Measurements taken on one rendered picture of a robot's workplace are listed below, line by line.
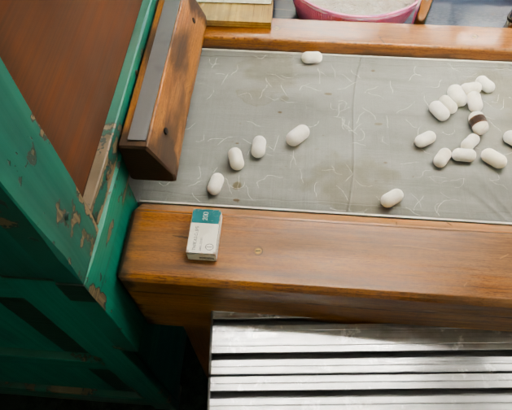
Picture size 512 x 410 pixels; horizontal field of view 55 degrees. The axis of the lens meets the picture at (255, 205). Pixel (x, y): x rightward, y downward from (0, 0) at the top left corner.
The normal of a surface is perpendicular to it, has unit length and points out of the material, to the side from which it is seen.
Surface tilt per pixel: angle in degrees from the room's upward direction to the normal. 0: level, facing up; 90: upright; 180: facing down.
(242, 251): 0
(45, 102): 90
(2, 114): 90
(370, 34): 0
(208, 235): 0
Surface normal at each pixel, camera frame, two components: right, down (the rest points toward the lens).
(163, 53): -0.01, -0.51
